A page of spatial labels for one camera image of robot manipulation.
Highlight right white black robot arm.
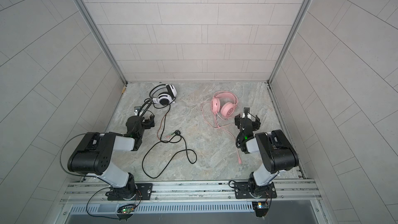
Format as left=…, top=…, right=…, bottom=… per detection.
left=234, top=107, right=299, bottom=199

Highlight left circuit board green led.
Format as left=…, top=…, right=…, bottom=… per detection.
left=117, top=204, right=136, bottom=215

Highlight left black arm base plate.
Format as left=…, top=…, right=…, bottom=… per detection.
left=105, top=183, right=153, bottom=201

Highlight pink headphones with cable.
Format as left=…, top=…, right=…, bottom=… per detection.
left=200, top=90, right=243, bottom=165

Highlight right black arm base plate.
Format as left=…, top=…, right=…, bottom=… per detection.
left=234, top=181, right=277, bottom=199

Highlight right circuit board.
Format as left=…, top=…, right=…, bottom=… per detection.
left=252, top=201, right=269, bottom=218

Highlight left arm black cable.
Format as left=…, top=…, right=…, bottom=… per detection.
left=59, top=133, right=94, bottom=178

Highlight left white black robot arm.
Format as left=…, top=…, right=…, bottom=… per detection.
left=67, top=114, right=154, bottom=201

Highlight aluminium mounting rail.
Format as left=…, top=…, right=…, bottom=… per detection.
left=60, top=179, right=322, bottom=204

